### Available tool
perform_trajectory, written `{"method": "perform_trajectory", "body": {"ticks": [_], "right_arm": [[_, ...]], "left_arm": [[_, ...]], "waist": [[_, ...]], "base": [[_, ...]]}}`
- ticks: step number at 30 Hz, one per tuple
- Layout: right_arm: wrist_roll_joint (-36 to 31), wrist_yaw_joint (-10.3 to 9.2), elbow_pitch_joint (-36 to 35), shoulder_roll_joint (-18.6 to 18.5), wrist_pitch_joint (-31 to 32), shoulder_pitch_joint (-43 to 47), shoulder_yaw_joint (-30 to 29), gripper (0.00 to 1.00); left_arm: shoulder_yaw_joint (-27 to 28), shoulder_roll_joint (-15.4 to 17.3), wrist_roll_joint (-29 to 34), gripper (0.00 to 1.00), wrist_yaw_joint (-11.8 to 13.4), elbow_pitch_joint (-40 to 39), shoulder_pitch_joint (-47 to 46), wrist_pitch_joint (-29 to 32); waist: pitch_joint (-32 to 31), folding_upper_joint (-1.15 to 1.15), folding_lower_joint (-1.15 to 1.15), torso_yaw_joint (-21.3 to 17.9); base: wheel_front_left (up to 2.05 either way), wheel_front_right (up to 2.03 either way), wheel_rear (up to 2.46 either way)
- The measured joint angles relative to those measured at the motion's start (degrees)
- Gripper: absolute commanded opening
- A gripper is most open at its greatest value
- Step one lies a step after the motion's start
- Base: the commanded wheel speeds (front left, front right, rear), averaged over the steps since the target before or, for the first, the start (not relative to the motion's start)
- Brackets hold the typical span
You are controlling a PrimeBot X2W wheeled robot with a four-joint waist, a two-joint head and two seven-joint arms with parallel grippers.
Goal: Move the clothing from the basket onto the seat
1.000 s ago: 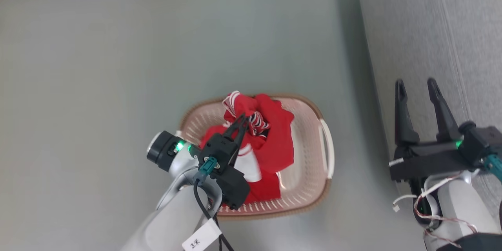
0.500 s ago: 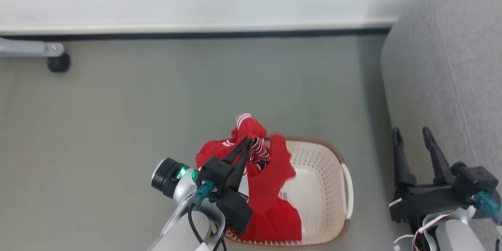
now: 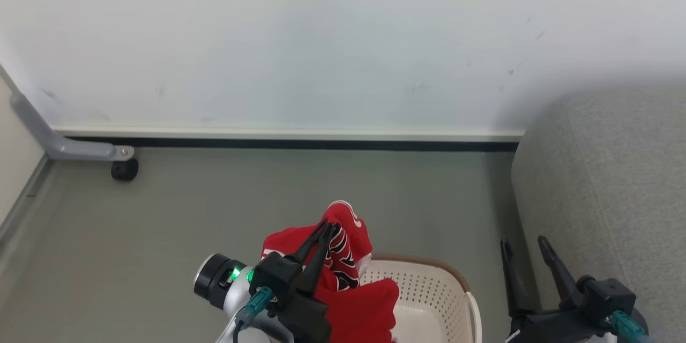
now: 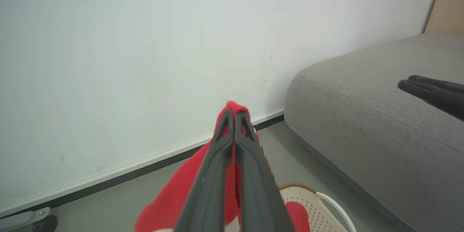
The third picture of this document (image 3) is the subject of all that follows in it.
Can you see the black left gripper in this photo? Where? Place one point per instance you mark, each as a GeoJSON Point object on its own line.
{"type": "Point", "coordinates": [308, 321]}

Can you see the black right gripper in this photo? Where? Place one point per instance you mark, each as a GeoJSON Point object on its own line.
{"type": "Point", "coordinates": [557, 328]}

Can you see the red white sports jersey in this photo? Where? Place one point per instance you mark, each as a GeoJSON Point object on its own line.
{"type": "Point", "coordinates": [360, 311]}

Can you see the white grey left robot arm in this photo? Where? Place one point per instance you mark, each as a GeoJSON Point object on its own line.
{"type": "Point", "coordinates": [231, 300]}

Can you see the cream perforated laundry basket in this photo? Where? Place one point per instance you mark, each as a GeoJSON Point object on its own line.
{"type": "Point", "coordinates": [431, 300]}

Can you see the grey fabric sofa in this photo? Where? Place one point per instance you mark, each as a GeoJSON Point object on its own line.
{"type": "Point", "coordinates": [616, 182]}

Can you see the black caster wheel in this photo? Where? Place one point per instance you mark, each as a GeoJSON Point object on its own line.
{"type": "Point", "coordinates": [124, 170]}

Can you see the grey metal support leg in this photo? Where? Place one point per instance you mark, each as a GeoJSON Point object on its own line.
{"type": "Point", "coordinates": [69, 147]}

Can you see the beige partition panel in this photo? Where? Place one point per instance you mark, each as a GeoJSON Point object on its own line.
{"type": "Point", "coordinates": [16, 161]}

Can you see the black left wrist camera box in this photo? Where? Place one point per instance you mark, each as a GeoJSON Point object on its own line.
{"type": "Point", "coordinates": [276, 276]}

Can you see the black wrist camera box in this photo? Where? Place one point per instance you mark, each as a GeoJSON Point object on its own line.
{"type": "Point", "coordinates": [276, 276]}
{"type": "Point", "coordinates": [608, 297]}

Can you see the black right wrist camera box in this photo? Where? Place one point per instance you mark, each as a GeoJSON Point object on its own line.
{"type": "Point", "coordinates": [608, 297]}

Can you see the white black wall baseboard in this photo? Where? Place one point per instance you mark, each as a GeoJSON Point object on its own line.
{"type": "Point", "coordinates": [289, 139]}

